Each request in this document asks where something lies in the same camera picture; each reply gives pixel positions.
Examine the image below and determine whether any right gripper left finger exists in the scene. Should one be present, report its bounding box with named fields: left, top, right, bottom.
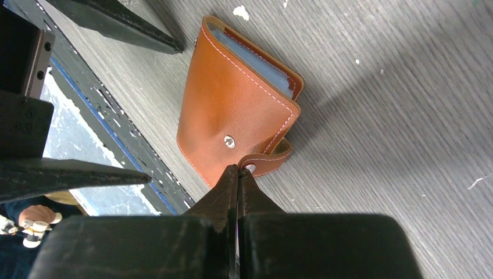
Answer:
left=30, top=165, right=239, bottom=278

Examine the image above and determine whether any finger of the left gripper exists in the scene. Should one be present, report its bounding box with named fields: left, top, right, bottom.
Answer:
left=47, top=0, right=184, bottom=55

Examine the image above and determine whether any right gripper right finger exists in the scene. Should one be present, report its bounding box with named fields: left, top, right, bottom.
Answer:
left=238, top=169, right=422, bottom=278

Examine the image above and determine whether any brown leather card holder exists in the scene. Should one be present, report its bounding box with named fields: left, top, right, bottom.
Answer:
left=177, top=15, right=304, bottom=187

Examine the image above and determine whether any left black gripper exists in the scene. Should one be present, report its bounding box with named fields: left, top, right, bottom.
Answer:
left=1, top=6, right=151, bottom=203

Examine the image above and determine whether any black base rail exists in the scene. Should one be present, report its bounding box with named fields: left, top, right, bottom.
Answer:
left=3, top=0, right=195, bottom=216

